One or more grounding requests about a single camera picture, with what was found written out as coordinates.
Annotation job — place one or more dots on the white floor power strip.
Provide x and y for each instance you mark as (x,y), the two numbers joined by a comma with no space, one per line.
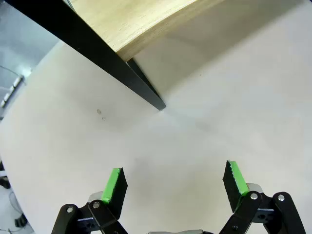
(12,89)

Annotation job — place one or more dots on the green-padded left gripper right finger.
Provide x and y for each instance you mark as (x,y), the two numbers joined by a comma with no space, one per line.
(235,187)

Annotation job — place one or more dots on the green-padded left gripper left finger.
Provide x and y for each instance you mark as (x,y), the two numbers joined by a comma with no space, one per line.
(114,192)

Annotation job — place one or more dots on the two-tier wooden black-framed shelf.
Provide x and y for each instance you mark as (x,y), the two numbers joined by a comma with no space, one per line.
(97,48)

